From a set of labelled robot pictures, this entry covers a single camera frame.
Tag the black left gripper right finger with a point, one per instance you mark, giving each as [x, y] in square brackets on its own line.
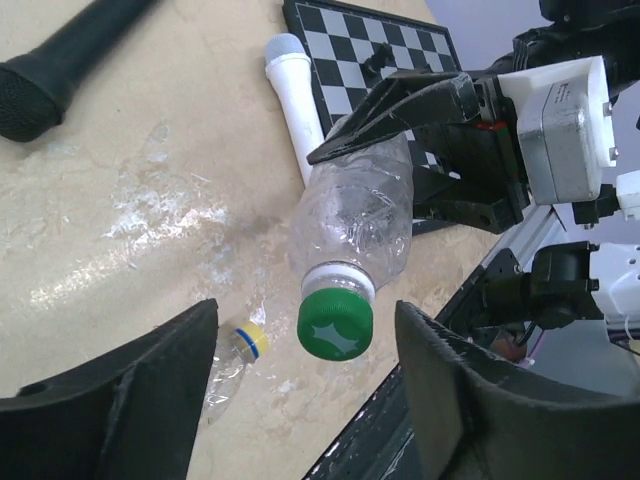
[477, 416]

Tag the black microphone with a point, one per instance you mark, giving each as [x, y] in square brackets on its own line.
[38, 87]

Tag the black white chessboard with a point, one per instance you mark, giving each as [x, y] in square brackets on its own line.
[353, 48]

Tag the clear plastic bottle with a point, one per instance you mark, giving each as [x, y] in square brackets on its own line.
[352, 228]

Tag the green bottle cap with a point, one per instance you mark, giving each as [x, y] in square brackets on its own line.
[335, 324]

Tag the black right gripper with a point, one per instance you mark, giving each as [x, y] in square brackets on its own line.
[469, 170]

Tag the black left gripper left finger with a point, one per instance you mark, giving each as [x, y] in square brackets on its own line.
[131, 413]

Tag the aluminium table frame rail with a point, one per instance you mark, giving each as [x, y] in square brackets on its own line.
[541, 227]

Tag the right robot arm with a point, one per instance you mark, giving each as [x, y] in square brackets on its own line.
[580, 280]

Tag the Pepsi bottle blue label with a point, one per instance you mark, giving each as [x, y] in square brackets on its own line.
[240, 343]

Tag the white microphone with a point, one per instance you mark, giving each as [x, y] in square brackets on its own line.
[288, 68]

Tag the black chess piece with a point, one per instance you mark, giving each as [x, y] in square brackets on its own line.
[382, 57]

